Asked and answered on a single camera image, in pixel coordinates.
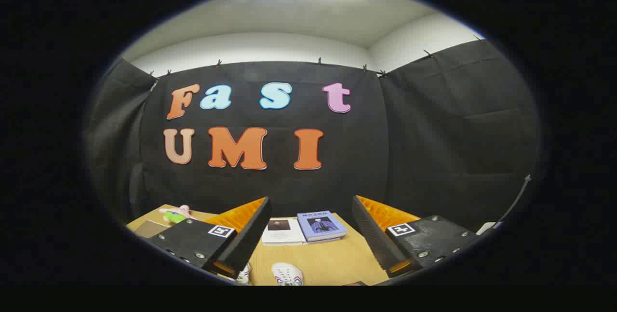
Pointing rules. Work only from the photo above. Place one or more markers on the white shoe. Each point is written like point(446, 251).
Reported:
point(287, 273)
point(245, 274)

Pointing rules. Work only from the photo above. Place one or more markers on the beige fabric storage box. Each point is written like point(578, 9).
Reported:
point(150, 228)

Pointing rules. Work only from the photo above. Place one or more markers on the white book dark photo cover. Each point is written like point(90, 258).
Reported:
point(282, 235)

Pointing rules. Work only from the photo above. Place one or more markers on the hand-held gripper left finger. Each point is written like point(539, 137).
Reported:
point(250, 235)

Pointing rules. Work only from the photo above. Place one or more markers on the blue cover book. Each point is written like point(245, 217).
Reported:
point(322, 227)

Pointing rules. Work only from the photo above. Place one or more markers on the pink green plush toy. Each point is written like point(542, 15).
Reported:
point(176, 214)

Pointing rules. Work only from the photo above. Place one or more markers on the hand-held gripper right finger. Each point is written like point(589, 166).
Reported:
point(371, 235)

